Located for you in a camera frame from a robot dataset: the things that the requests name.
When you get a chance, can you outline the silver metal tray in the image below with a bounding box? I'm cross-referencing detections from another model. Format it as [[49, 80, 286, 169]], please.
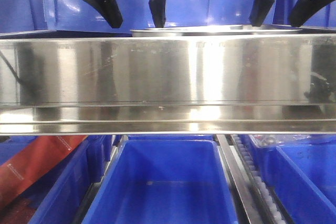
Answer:
[[131, 25, 302, 37]]

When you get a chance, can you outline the blue bin upper right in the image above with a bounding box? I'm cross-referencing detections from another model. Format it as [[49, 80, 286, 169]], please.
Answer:
[[271, 0, 335, 28]]

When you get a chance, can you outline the blue bin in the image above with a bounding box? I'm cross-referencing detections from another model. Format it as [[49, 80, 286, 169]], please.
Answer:
[[271, 0, 335, 28], [1, 135, 113, 223], [1, 0, 47, 33], [83, 140, 238, 223], [41, 0, 279, 34], [238, 134, 335, 223]]

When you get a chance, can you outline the blue bin upper centre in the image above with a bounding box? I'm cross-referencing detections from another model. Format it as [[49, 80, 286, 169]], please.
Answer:
[[41, 0, 279, 34]]

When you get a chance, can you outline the blue bin upper left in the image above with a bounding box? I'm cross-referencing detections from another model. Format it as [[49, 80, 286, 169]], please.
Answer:
[[1, 0, 47, 33]]

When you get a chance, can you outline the clear plastic bag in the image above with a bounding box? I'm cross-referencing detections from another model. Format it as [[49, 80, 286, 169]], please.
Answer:
[[248, 134, 312, 147]]

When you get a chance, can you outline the blue bin lower right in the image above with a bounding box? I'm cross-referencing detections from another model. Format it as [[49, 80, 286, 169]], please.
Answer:
[[238, 134, 335, 223]]

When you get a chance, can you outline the red packaging bag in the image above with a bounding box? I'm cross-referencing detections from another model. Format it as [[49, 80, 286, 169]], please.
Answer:
[[1, 135, 87, 208]]

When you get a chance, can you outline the blue bin lower centre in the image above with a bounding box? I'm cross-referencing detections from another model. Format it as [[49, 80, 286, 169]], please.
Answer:
[[83, 140, 238, 223]]

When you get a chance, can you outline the blue bin lower left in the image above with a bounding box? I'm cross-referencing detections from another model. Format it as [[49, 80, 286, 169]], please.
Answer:
[[1, 135, 113, 223]]

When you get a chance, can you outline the stainless steel shelf front rail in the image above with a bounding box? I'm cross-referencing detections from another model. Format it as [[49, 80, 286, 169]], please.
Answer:
[[1, 34, 335, 135]]

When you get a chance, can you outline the steel divider rail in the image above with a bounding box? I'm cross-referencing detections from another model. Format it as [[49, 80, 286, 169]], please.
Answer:
[[216, 134, 262, 223]]

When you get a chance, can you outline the white roller track rail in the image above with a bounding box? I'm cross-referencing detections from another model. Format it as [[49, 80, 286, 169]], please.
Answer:
[[230, 134, 287, 224]]

